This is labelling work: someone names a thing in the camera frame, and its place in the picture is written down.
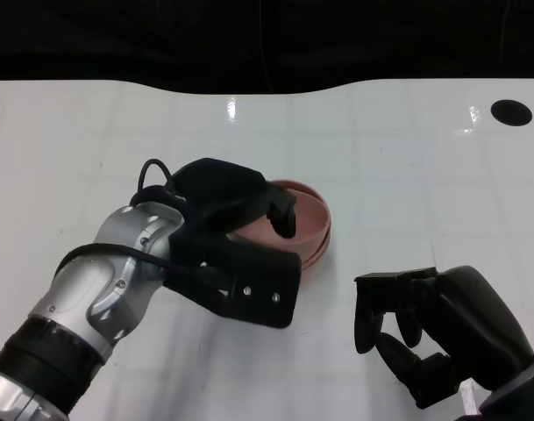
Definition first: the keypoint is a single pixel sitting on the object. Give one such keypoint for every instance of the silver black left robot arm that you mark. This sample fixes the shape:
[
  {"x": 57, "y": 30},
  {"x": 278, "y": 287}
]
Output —
[{"x": 82, "y": 298}]

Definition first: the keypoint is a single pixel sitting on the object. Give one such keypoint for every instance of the black backdrop cloth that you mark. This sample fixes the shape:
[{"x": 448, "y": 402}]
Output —
[{"x": 117, "y": 39}]

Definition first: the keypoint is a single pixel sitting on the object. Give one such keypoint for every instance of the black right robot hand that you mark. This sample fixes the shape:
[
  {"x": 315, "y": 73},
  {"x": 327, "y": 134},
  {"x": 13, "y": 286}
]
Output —
[{"x": 472, "y": 316}]

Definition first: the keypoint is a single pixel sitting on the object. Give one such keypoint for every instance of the black round table grommet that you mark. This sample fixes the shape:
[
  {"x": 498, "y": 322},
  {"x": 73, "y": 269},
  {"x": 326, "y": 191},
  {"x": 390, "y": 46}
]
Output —
[{"x": 511, "y": 112}]

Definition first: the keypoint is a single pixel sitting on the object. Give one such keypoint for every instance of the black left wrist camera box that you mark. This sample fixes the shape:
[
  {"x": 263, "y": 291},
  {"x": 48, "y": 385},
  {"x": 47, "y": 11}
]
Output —
[{"x": 258, "y": 280}]

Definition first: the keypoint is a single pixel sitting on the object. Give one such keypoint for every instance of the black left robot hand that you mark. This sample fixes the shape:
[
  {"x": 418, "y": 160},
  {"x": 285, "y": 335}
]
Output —
[{"x": 222, "y": 193}]

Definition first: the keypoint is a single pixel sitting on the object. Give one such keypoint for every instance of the pink plastic bowl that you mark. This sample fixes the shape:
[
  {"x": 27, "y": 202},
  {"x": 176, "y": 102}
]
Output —
[
  {"x": 325, "y": 245},
  {"x": 310, "y": 215},
  {"x": 312, "y": 266}
]

